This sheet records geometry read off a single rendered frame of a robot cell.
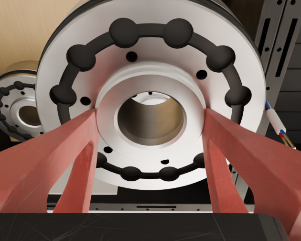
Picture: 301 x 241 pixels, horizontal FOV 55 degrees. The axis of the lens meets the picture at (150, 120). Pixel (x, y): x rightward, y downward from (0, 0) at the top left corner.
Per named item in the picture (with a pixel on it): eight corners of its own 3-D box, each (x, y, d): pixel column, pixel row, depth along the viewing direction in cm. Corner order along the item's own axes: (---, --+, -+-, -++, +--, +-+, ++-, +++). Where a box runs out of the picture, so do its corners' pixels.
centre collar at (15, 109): (56, 131, 35) (54, 135, 35) (14, 127, 35) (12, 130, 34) (53, 98, 32) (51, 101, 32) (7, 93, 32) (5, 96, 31)
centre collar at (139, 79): (199, 154, 14) (201, 163, 14) (101, 154, 14) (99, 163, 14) (212, 64, 12) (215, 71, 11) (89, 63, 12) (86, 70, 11)
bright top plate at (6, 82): (78, 146, 37) (77, 149, 37) (-2, 138, 37) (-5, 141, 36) (77, 78, 31) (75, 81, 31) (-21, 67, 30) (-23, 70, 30)
